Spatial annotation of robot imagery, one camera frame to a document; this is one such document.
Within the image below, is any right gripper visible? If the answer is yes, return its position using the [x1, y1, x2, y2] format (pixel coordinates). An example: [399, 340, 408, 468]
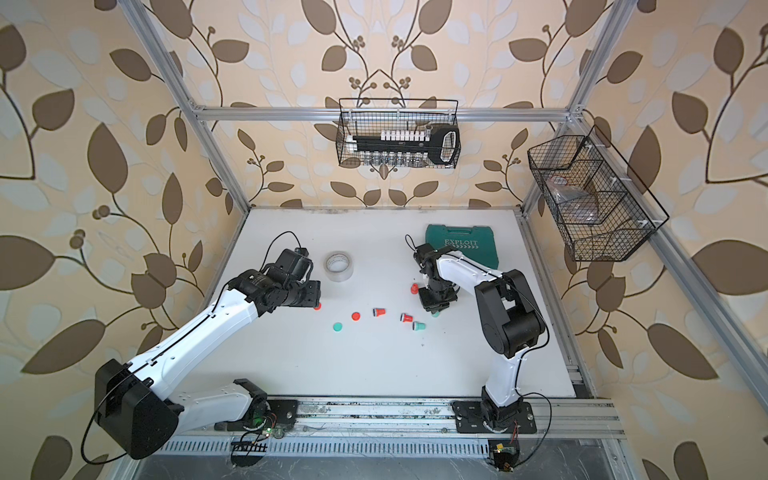
[417, 281, 456, 311]

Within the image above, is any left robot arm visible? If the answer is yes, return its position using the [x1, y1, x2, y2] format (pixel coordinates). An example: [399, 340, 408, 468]
[90, 270, 321, 460]

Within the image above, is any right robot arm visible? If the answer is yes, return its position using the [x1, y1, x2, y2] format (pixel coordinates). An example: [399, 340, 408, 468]
[412, 243, 547, 431]

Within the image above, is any clear tape roll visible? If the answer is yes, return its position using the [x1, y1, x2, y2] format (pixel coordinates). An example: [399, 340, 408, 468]
[324, 251, 354, 283]

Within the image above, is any green tool case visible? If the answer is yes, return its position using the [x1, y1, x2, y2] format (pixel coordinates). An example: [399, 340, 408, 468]
[425, 224, 499, 269]

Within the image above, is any black white tool in basket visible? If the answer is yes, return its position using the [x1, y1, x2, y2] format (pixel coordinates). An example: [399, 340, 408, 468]
[336, 124, 461, 168]

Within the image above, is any plastic bag in basket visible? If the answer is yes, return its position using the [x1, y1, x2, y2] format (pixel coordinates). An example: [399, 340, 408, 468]
[547, 176, 599, 224]

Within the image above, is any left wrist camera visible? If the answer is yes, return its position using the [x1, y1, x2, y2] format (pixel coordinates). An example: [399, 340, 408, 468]
[273, 247, 313, 281]

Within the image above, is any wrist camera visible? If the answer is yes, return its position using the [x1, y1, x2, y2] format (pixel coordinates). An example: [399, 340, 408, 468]
[414, 243, 441, 276]
[273, 247, 313, 281]

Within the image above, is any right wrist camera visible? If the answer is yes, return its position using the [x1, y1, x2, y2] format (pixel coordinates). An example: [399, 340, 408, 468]
[414, 243, 441, 276]

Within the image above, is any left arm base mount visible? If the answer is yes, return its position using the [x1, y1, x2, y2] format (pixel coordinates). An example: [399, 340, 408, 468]
[214, 378, 299, 438]

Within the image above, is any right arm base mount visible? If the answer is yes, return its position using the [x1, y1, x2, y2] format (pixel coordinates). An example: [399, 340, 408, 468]
[451, 389, 537, 435]

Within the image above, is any back wire basket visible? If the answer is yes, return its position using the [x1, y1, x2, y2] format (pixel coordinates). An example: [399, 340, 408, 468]
[335, 96, 461, 169]

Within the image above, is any wire basket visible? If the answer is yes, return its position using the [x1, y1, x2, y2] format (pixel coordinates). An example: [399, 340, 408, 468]
[335, 96, 461, 169]
[527, 126, 670, 262]

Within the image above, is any right wire basket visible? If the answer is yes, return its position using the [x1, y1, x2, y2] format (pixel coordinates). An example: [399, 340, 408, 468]
[527, 126, 670, 262]

